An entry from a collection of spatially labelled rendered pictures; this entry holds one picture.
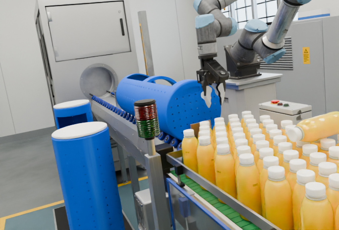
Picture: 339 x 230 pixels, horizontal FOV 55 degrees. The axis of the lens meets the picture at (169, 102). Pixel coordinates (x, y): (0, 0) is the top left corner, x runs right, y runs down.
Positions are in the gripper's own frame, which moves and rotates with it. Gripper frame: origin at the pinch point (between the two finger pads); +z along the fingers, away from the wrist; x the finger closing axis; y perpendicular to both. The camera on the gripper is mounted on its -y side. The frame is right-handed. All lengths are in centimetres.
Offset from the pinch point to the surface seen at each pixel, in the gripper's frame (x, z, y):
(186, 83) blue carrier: 4.6, -7.9, 15.2
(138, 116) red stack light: 41, -8, -28
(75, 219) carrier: 60, 53, 47
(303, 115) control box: -27.4, 7.7, -18.8
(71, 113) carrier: 44, 17, 140
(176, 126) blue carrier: 12.2, 9.9, 15.1
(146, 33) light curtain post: -31, -36, 158
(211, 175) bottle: 17.0, 18.7, -21.2
